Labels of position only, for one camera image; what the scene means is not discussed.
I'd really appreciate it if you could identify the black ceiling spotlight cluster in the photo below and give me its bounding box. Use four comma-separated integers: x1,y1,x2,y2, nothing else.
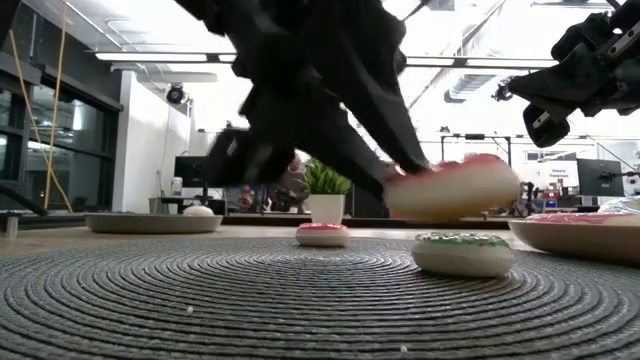
492,79,514,103

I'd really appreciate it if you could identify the dark office desk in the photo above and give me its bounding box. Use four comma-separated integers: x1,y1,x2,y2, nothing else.
148,195,229,214

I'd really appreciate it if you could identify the green plant in white pot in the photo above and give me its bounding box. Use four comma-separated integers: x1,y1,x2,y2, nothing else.
301,157,354,225

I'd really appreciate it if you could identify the pink round plate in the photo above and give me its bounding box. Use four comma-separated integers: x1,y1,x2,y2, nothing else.
508,219,640,265

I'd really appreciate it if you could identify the small green iced donut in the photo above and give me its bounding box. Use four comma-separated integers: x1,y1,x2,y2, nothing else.
411,231,515,279

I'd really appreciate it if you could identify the small grey metal post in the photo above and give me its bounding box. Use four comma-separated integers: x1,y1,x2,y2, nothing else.
4,209,22,239

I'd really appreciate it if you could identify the long overhead light bar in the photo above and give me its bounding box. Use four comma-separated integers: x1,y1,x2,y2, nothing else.
94,49,559,70

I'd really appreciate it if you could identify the grey round plate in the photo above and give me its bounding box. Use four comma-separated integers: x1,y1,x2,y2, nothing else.
83,212,225,235

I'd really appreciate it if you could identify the small red iced donut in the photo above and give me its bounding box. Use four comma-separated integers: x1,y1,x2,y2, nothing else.
383,152,522,222
295,222,350,248

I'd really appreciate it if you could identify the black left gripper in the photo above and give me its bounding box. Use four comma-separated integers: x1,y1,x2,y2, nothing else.
207,0,432,200

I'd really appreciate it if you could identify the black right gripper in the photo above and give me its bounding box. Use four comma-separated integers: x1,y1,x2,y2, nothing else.
508,0,640,149

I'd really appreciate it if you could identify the round grey woven placemat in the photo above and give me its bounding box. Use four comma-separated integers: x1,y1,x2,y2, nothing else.
0,237,640,360

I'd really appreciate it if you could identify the black computer monitor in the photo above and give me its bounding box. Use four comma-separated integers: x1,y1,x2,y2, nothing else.
173,155,212,209
576,157,626,198

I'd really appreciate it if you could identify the large pink iced donut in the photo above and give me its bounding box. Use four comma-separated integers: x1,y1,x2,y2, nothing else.
524,212,640,226

